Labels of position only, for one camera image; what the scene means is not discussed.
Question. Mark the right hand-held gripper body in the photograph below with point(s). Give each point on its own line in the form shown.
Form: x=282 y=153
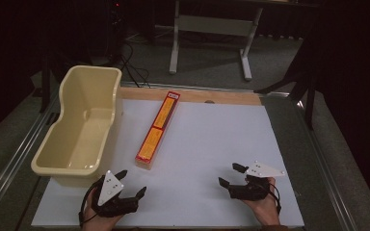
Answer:
x=253 y=187

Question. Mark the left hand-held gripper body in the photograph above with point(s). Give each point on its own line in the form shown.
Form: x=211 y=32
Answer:
x=110 y=192

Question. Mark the cream plastic tub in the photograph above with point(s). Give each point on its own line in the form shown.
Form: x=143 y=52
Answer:
x=77 y=144

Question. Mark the long red orange box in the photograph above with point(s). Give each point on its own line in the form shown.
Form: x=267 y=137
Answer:
x=159 y=128

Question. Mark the person's right hand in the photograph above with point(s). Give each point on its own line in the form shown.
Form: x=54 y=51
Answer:
x=265 y=207

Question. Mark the person's left hand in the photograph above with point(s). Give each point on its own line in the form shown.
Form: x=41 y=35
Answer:
x=98 y=219

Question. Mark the white sheet table cover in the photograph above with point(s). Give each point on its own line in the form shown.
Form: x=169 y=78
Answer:
x=205 y=154

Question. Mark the wooden board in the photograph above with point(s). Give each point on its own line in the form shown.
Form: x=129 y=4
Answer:
x=205 y=96

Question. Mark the black metal stand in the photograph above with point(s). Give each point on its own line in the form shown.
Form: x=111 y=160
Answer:
x=302 y=86
x=46 y=83

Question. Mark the dark device with red light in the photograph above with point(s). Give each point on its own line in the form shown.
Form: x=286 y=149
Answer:
x=117 y=19

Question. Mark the metal rail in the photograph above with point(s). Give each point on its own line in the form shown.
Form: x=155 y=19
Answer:
x=205 y=87
x=327 y=166
x=16 y=160

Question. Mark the white metal desk frame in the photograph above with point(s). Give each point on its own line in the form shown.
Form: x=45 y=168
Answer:
x=218 y=25

